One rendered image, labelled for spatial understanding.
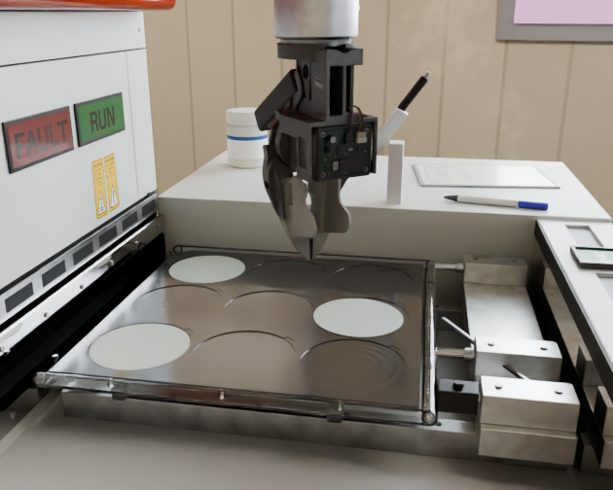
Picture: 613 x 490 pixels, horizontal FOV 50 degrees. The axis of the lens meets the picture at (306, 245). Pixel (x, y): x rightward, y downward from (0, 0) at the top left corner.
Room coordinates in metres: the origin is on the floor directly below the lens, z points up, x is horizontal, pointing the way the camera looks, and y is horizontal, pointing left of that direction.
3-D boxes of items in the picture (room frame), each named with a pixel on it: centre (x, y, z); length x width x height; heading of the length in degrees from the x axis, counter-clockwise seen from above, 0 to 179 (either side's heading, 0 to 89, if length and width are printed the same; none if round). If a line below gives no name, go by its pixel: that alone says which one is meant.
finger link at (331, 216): (0.63, -0.03, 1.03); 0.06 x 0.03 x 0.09; 28
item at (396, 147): (0.91, -0.11, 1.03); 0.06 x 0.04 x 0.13; 80
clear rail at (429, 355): (0.66, -0.14, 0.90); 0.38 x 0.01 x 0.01; 170
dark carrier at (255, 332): (0.69, 0.04, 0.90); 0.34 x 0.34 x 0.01; 80
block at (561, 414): (0.50, -0.19, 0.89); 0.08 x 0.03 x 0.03; 80
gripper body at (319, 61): (0.62, -0.01, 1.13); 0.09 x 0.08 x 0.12; 28
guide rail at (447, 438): (0.56, 0.00, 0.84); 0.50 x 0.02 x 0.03; 80
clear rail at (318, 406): (0.51, 0.07, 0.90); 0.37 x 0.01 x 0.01; 80
